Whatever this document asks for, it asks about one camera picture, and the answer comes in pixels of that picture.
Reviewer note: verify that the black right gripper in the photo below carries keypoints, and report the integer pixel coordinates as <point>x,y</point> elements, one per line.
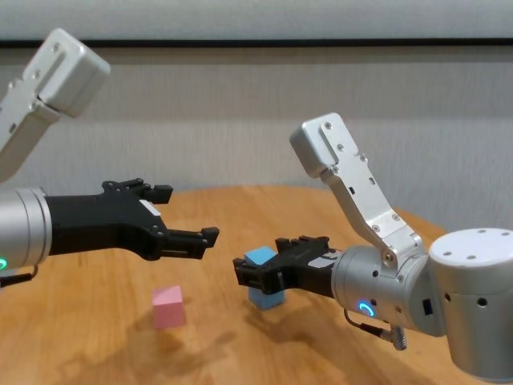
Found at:
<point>308,272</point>

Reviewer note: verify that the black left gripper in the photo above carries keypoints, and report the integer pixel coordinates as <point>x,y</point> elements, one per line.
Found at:
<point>100,222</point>

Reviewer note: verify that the blue cube block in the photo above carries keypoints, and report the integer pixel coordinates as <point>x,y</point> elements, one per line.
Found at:
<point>266,301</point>
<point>258,256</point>

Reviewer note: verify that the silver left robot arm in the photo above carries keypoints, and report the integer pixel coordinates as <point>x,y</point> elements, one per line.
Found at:
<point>24,228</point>

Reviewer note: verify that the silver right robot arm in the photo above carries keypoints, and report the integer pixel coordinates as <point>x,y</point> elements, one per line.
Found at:
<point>473,301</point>

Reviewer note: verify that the pink cube block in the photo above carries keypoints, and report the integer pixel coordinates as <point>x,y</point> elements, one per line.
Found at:
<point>168,309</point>

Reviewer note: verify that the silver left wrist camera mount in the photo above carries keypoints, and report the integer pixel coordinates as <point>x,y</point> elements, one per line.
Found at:
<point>68,76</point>

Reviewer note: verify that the black wall trim strip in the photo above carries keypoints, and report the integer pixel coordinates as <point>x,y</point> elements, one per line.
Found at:
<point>280,42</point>

